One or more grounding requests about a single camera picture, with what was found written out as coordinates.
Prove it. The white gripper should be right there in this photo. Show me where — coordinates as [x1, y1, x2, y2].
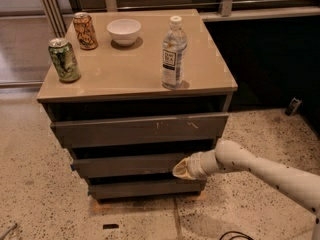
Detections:
[172, 152, 208, 180]

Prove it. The grey drawer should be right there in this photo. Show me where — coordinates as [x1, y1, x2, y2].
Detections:
[71, 153, 189, 178]
[51, 113, 228, 148]
[88, 179, 206, 200]

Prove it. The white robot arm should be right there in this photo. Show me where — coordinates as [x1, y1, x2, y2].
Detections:
[172, 138, 320, 240]

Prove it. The grey bottom drawer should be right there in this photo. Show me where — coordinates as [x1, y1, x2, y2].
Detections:
[88, 179, 206, 200]

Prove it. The grey drawer cabinet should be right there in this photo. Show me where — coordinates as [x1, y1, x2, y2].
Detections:
[37, 10, 237, 190]

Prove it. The grey top drawer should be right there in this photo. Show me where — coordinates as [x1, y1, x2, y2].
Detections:
[51, 113, 228, 148]

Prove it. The black floor slot plate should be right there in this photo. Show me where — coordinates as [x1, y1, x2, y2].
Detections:
[103, 223, 119, 230]

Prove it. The clear plastic water bottle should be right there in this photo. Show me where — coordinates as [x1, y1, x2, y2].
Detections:
[162, 16, 188, 89]

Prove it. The small black floor object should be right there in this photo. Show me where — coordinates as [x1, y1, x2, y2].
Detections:
[285, 98, 302, 116]

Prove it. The white ceramic bowl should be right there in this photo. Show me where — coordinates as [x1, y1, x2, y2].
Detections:
[107, 19, 141, 46]

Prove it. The green soda can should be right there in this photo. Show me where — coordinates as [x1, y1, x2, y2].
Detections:
[48, 38, 81, 82]

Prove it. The orange soda can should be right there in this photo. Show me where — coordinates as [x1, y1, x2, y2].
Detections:
[73, 12, 98, 50]

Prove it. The grey metal rod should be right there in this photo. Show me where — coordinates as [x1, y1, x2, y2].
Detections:
[0, 223, 17, 240]

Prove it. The black cable on floor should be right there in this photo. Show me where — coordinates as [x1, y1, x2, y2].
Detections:
[218, 230, 255, 240]

